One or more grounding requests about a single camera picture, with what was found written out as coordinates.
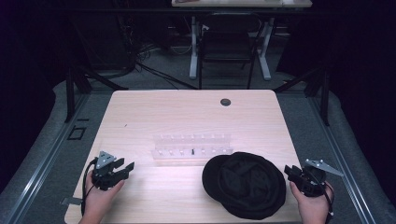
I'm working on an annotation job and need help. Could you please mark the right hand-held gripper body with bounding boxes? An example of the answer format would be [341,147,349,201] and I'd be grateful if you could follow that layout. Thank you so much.
[293,159,346,198]

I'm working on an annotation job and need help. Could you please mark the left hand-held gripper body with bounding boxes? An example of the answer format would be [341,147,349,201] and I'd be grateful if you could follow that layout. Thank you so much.
[91,150,131,191]

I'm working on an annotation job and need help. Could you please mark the black hat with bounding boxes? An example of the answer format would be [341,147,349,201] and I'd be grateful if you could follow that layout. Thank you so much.
[201,151,287,221]

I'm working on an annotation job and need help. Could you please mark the person's left hand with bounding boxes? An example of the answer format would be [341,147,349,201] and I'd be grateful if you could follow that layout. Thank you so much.
[81,170,126,219]

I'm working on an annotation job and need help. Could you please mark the person's right hand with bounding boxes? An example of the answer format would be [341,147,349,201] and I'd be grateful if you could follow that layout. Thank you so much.
[289,180,334,220]

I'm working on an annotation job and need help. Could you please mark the small grey flat plate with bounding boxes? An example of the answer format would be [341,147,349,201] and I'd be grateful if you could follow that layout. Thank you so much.
[60,196,83,206]

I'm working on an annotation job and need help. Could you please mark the black tape square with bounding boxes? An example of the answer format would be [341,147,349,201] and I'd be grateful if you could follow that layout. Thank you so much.
[66,125,87,142]

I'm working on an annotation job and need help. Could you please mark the clear acrylic rack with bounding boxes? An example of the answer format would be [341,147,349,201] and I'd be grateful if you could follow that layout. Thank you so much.
[150,133,234,167]

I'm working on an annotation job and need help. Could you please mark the black metal stand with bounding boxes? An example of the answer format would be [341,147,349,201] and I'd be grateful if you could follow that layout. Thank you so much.
[273,64,332,127]
[63,60,130,124]

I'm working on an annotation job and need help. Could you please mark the white-legged desk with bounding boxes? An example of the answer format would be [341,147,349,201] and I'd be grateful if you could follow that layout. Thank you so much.
[171,0,313,81]

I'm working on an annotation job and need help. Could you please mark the black chair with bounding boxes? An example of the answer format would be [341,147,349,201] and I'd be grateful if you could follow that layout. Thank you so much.
[197,13,267,91]

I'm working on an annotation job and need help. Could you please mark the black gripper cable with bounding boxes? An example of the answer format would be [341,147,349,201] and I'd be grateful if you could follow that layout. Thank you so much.
[80,157,99,217]
[320,180,336,224]

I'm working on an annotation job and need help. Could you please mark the aluminium floor rail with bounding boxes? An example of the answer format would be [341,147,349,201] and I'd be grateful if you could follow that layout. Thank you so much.
[309,95,378,224]
[5,92,92,224]

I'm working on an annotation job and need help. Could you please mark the bundle of floor cables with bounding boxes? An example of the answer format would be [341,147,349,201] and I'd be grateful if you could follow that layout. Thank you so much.
[118,18,200,91]

